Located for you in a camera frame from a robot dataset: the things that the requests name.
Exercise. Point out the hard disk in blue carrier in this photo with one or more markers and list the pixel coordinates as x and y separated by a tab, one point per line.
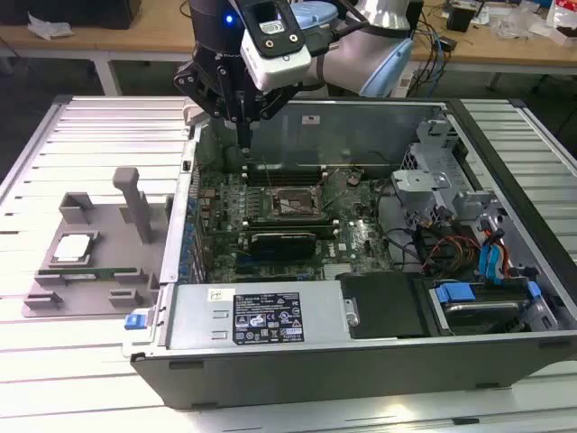
478	311

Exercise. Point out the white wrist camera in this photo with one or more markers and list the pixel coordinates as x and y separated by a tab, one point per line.
279	63

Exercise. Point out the black graphics card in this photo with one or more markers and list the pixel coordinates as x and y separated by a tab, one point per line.
281	245

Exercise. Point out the RAM slots with black sticks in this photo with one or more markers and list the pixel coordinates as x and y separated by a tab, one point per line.
288	224
288	176

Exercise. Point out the black plastic shroud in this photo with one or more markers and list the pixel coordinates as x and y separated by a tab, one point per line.
383	306

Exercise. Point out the green motherboard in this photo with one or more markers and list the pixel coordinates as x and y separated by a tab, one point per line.
360	234

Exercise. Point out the clear plastic bags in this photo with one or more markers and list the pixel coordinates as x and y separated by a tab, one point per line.
518	20

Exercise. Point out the CPU socket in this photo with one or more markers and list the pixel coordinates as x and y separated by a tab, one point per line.
293	198

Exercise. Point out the white printed label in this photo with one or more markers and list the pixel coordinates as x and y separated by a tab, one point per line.
405	83

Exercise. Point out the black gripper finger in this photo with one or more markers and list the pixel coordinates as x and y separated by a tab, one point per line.
277	101
198	85

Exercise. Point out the silver chipset heatsink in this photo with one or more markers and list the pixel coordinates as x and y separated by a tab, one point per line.
338	269

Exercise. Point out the open black PC case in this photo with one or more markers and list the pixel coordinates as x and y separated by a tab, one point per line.
315	379

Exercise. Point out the small black adapter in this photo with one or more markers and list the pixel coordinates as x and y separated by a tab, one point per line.
448	43

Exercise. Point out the wooden desk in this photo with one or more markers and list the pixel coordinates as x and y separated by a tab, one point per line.
158	36

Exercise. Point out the black cube box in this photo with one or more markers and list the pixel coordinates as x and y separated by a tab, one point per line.
460	20

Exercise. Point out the crumpled white plastic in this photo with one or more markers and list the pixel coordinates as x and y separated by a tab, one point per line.
49	27

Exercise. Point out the blue case latch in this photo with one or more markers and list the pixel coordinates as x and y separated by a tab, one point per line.
135	321

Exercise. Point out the black power supply label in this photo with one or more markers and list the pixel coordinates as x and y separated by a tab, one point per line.
268	318

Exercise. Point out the grey case latch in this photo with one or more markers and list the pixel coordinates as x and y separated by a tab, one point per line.
191	115

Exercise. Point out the grey parts rack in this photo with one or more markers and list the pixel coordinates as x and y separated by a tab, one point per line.
112	243

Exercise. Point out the small white barcode sticker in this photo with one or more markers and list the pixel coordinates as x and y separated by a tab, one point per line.
221	295

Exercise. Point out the grey power supply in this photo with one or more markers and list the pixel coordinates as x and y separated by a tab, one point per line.
194	315

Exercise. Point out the small white case sticker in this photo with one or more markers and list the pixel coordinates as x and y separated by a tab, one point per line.
311	118

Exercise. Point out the silver metal drive cage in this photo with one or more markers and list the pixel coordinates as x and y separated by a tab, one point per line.
419	182

